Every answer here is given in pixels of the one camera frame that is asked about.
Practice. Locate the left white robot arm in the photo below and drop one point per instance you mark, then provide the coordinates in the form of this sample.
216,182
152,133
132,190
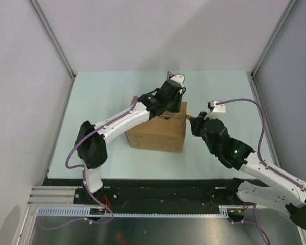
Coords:
92,139

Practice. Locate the right aluminium frame post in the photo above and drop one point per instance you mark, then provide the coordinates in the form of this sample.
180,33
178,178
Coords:
275,35

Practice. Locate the brown cardboard express box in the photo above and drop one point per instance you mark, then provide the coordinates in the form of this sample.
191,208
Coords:
164,133

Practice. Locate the grey slotted cable duct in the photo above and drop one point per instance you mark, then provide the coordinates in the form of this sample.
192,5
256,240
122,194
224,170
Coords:
220,211

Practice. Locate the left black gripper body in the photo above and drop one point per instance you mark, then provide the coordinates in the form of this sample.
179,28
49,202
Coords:
174,106

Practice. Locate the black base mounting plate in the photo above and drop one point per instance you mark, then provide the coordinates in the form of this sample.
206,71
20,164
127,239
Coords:
155,195

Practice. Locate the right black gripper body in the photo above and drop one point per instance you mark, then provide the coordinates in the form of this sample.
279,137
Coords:
198,130

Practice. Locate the left aluminium frame post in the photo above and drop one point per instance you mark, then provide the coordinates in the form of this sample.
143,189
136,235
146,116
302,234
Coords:
39,13

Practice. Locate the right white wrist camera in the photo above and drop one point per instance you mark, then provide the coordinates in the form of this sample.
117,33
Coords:
217,109

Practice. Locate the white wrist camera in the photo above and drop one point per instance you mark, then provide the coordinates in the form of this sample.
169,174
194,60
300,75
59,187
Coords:
179,78
217,109

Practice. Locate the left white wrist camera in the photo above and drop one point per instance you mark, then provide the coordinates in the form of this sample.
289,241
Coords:
179,78

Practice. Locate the aluminium frame post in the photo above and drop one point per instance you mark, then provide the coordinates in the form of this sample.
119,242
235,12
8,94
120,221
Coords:
39,13
275,35

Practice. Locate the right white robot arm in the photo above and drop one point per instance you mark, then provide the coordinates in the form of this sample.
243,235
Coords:
279,191

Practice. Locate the yellow utility knife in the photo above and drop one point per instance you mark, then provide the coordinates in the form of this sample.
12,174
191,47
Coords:
189,117

